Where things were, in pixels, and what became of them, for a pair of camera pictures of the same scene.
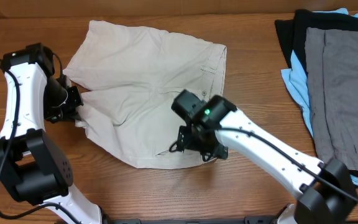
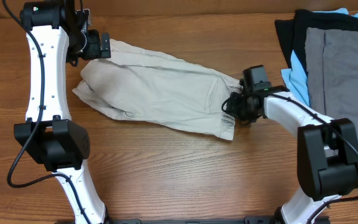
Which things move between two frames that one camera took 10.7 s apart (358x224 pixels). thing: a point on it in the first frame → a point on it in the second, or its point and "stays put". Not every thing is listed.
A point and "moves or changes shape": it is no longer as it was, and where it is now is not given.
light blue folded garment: [296, 78] stays put
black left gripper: [55, 116] → [95, 51]
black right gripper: [187, 137] → [232, 106]
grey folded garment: [342, 78] stays put
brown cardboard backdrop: [163, 9] stays put
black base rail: [137, 219] stays put
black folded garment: [292, 37] stays put
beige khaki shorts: [132, 74] moves or changes shape
